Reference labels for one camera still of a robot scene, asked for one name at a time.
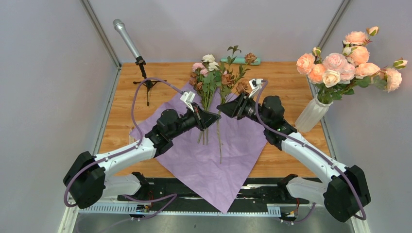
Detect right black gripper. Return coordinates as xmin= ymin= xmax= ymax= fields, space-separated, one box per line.
xmin=216 ymin=92 xmax=270 ymax=128

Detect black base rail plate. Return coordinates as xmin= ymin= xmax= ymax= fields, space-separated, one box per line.
xmin=130 ymin=178 xmax=309 ymax=212

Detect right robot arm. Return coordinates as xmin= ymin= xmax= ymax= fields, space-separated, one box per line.
xmin=217 ymin=93 xmax=371 ymax=222

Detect teal cylindrical handle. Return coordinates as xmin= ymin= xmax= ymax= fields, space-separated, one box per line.
xmin=232 ymin=58 xmax=261 ymax=66

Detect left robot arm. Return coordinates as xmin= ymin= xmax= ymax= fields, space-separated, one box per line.
xmin=63 ymin=103 xmax=221 ymax=209

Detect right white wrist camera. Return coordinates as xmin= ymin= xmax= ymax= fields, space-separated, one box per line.
xmin=248 ymin=79 xmax=266 ymax=99

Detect white ribbed vase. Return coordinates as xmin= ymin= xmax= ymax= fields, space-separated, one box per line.
xmin=295 ymin=96 xmax=333 ymax=133

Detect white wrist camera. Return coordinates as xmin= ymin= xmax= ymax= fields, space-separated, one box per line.
xmin=180 ymin=91 xmax=196 ymax=112
xmin=248 ymin=79 xmax=266 ymax=99

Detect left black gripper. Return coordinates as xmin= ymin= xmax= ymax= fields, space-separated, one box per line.
xmin=169 ymin=102 xmax=222 ymax=140

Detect pink flower bouquet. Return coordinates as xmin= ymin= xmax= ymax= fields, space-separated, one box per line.
xmin=189 ymin=53 xmax=226 ymax=146

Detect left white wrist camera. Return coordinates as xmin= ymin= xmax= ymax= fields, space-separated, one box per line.
xmin=180 ymin=91 xmax=196 ymax=112

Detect purple cable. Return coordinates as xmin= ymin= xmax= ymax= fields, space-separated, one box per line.
xmin=63 ymin=77 xmax=188 ymax=222
xmin=254 ymin=79 xmax=368 ymax=225

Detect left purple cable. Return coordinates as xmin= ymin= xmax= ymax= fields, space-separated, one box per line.
xmin=63 ymin=77 xmax=188 ymax=222

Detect pink and purple wrapping paper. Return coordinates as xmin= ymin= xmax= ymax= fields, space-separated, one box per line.
xmin=129 ymin=82 xmax=268 ymax=214

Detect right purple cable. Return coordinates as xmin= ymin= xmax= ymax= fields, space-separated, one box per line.
xmin=254 ymin=79 xmax=368 ymax=225

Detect brown rose stem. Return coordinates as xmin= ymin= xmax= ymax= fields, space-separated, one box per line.
xmin=216 ymin=45 xmax=258 ymax=165

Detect peach artificial roses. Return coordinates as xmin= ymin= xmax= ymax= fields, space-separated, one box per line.
xmin=296 ymin=26 xmax=408 ymax=103

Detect silver microphone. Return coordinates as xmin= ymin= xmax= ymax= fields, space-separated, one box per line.
xmin=113 ymin=19 xmax=144 ymax=64

